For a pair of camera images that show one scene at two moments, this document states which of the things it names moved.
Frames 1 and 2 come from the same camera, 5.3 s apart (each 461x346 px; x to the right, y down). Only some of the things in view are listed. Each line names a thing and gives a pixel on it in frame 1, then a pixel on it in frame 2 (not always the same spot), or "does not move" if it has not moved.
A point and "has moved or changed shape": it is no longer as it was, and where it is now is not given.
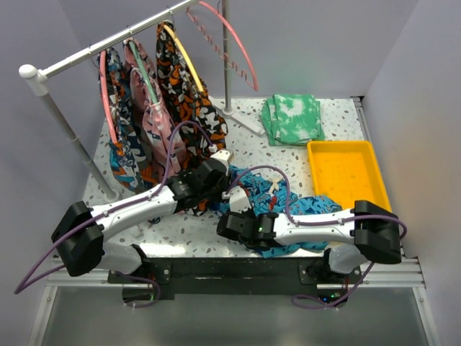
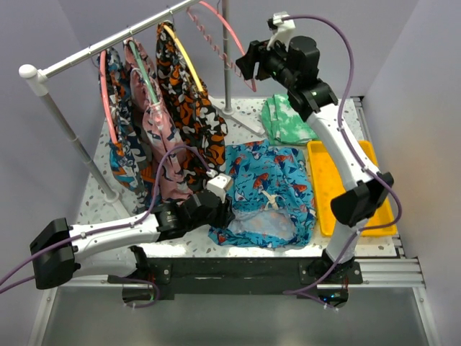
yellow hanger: x=186 y=56 does not move
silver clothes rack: x=37 y=78 does not move
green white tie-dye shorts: x=292 y=119 does not move
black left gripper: x=224 y=182 → x=225 y=214
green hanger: x=148 y=82 does not move
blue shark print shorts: x=269 y=194 has moved or changed shape
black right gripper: x=248 y=212 → x=258 y=52
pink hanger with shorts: x=104 y=73 does not move
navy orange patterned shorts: x=130 y=162 does not move
